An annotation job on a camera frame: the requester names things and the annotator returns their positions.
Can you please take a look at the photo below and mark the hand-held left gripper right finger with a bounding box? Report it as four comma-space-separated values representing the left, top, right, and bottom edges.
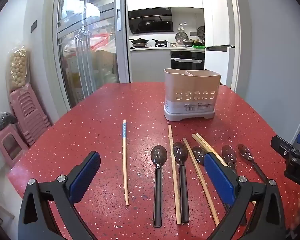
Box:
203, 152, 287, 240

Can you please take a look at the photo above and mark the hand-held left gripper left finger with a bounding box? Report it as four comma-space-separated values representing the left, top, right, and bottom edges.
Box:
18, 151, 101, 240

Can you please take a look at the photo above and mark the yellow patterned wooden chopstick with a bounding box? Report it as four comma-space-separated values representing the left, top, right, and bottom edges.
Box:
195, 133, 229, 167

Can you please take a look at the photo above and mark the blue patterned wooden chopstick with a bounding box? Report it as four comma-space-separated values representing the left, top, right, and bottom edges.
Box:
122, 119, 129, 207

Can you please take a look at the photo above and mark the plain wooden chopstick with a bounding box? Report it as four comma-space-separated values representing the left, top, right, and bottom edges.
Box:
168, 124, 182, 225
182, 137, 220, 227
191, 134, 211, 155

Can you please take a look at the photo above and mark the beige plastic utensil holder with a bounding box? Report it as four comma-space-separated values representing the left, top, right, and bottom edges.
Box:
163, 68, 222, 122

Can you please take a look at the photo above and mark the black plastic spoon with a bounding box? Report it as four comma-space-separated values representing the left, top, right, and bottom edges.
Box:
237, 144, 268, 183
191, 146, 208, 166
151, 145, 168, 228
172, 142, 190, 223
221, 145, 238, 177

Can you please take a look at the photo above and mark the single pink plastic stool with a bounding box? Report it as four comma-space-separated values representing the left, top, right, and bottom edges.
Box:
0, 127, 29, 168

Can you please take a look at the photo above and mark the stack of pink stools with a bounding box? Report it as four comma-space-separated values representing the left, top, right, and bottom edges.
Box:
9, 82, 52, 148

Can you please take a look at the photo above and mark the black plastic bag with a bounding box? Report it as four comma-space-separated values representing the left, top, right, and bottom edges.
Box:
0, 112, 17, 140

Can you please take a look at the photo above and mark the black built-in oven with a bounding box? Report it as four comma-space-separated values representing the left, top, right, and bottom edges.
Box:
170, 50, 205, 71

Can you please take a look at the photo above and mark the sliding glass door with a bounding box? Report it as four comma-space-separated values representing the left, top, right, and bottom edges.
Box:
52, 0, 129, 108

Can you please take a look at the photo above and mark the bag of round snacks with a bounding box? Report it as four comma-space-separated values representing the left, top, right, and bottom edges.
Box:
6, 45, 30, 92

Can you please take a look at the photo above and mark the black wok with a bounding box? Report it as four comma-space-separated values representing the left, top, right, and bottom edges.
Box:
129, 38, 149, 47

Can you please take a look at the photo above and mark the white refrigerator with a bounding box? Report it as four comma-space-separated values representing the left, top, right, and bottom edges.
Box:
200, 0, 235, 53

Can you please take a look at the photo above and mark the black range hood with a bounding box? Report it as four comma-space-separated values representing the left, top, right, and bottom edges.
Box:
128, 8, 173, 35

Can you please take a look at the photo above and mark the white oven handle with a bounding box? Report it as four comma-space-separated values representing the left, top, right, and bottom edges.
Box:
174, 57, 202, 64

